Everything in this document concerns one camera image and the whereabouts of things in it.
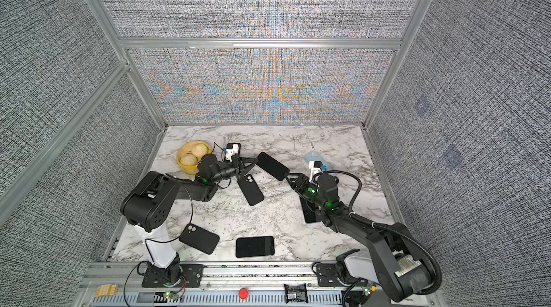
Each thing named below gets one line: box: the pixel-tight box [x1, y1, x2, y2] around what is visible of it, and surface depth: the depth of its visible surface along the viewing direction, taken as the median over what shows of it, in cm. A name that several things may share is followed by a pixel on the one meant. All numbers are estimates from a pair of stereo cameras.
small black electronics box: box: [284, 283, 309, 305], surface depth 70 cm
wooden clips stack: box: [94, 284, 119, 297], surface depth 71 cm
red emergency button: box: [238, 287, 249, 300], surface depth 70 cm
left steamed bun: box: [179, 153, 198, 166], surface depth 100 cm
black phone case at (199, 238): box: [178, 222, 221, 255], surface depth 83 cm
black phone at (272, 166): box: [256, 152, 290, 182], surface depth 86 cm
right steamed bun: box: [192, 143, 209, 160], surface depth 105 cm
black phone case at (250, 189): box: [236, 174, 265, 206], surface depth 97 cm
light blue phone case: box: [304, 150, 333, 170], surface depth 109 cm
